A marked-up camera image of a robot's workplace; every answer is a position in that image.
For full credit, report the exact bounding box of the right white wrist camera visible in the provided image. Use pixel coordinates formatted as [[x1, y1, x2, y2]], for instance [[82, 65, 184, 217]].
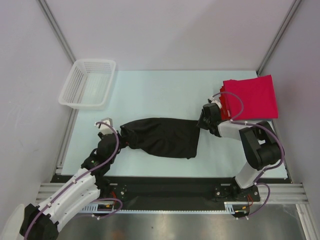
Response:
[[207, 96, 222, 109]]

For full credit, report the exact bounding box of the right aluminium frame post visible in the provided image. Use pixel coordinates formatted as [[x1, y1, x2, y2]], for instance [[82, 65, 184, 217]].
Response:
[[255, 0, 304, 77]]

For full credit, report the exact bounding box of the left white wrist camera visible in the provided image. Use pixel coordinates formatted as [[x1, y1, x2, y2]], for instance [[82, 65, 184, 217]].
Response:
[[95, 117, 114, 135]]

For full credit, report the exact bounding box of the left aluminium frame post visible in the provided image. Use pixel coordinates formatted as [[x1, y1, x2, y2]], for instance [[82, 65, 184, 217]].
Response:
[[36, 0, 77, 65]]

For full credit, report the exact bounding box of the pink folded t shirt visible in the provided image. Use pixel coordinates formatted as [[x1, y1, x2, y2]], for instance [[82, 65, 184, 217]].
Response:
[[222, 75, 279, 121]]

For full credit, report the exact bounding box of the white plastic basket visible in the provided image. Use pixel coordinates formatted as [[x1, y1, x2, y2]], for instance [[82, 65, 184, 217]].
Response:
[[58, 58, 117, 110]]

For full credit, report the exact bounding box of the white slotted cable duct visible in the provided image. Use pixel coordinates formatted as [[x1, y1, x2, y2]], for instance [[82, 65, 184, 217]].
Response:
[[79, 202, 249, 216]]

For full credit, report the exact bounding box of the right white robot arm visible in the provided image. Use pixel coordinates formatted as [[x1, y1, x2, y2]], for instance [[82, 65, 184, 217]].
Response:
[[197, 103, 285, 201]]

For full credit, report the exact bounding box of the red folded t shirt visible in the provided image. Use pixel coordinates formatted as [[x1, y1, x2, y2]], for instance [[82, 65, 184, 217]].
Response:
[[219, 86, 231, 120]]

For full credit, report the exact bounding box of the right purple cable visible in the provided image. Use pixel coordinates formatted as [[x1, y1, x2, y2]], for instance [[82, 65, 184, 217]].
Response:
[[211, 91, 285, 221]]

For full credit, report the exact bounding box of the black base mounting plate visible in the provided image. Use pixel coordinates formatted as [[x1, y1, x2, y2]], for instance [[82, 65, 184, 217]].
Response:
[[49, 175, 293, 211]]

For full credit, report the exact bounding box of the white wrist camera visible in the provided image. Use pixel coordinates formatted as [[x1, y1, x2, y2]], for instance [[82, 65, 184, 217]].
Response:
[[207, 96, 222, 109], [95, 117, 114, 135]]

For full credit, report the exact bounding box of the aluminium frame post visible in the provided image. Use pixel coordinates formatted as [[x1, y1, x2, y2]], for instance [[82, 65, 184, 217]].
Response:
[[255, 0, 304, 77], [36, 0, 77, 65]]

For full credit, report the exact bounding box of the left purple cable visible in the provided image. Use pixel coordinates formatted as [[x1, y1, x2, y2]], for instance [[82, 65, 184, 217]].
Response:
[[23, 121, 123, 238]]

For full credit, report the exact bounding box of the black t shirt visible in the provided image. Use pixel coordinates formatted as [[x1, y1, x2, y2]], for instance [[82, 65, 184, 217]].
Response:
[[120, 117, 200, 159]]

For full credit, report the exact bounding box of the aluminium front rail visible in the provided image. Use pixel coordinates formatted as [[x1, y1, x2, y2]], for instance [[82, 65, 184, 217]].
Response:
[[35, 183, 309, 204]]

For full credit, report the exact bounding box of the purple cable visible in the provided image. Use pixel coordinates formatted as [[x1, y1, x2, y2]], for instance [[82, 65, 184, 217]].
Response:
[[211, 91, 285, 221], [23, 121, 123, 238]]

